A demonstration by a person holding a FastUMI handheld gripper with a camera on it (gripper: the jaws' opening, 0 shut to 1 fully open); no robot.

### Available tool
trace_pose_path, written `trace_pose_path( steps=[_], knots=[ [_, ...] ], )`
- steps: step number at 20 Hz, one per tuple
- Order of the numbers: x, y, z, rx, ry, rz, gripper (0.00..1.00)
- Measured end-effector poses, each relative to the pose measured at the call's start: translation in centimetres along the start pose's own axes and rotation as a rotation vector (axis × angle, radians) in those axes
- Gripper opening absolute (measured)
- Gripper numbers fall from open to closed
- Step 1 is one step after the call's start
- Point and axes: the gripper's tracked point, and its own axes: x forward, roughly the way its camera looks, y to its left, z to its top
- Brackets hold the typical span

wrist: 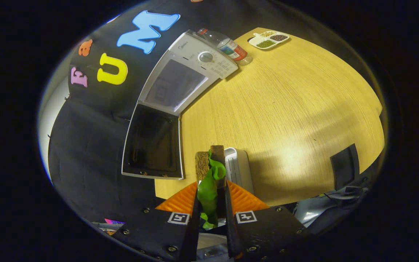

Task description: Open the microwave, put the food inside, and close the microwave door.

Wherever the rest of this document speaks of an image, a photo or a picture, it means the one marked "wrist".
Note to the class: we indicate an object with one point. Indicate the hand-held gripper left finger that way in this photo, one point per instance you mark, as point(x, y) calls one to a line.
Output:
point(195, 233)

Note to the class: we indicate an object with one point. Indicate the clear plastic water bottle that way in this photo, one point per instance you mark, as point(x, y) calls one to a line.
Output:
point(231, 47)

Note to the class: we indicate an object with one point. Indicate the sandwich with lettuce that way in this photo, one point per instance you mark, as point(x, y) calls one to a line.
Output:
point(209, 189)

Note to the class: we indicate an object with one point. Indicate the black office chair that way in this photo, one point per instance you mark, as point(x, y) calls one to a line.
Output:
point(344, 165)

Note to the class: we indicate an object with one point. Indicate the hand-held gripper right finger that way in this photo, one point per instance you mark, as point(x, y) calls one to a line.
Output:
point(229, 233)

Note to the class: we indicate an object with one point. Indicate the pink printed packet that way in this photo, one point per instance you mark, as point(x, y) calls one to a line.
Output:
point(113, 221)

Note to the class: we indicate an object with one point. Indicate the white divided bean tray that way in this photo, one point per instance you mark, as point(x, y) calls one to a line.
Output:
point(267, 43)

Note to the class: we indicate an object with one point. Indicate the white microwave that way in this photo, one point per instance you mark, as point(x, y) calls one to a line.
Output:
point(151, 142)

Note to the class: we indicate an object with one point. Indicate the white ribbed holder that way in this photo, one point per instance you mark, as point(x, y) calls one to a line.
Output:
point(240, 171)

